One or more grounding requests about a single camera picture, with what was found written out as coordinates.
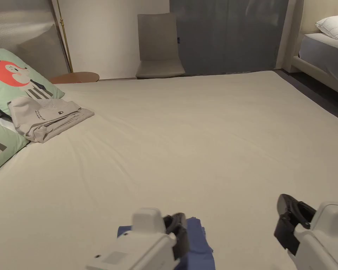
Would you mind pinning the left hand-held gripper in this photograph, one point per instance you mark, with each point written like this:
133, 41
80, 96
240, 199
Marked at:
135, 247

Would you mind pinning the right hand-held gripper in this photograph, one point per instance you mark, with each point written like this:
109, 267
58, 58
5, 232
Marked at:
321, 242

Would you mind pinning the dark blue shirt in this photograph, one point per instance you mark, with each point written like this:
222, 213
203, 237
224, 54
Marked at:
198, 239

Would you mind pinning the bed with beige sheet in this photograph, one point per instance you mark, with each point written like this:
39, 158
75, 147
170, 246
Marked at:
169, 140

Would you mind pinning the cream bed with grey mattress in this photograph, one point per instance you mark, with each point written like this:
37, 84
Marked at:
324, 53

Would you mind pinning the folded beige garment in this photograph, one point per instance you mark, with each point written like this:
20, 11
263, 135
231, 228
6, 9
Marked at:
49, 119

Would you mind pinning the green pillow with striped print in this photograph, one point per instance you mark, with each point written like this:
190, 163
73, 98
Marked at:
2, 146

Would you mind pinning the white pillow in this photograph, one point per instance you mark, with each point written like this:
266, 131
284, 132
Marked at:
335, 26

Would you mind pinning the brass floor lamp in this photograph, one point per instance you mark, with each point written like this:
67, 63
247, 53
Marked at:
64, 36

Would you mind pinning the green pillow with fox print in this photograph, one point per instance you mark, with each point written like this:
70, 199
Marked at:
8, 76

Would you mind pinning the grey padded headboard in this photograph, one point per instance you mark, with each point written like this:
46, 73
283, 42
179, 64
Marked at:
14, 19

